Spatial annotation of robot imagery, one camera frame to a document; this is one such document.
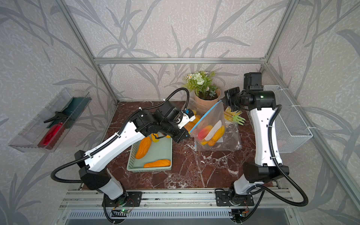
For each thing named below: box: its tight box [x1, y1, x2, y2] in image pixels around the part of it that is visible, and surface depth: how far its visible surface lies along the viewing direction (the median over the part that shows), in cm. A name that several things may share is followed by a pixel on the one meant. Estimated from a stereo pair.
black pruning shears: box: [43, 111, 69, 124], surface depth 67 cm
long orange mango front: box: [143, 159, 172, 168], surface depth 83 cm
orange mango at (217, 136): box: [208, 125, 225, 147], surface depth 86 cm
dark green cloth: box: [46, 97, 92, 129], surface depth 70 cm
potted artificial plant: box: [181, 71, 221, 111], surface depth 98 cm
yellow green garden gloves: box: [224, 105, 247, 126], surface depth 110 cm
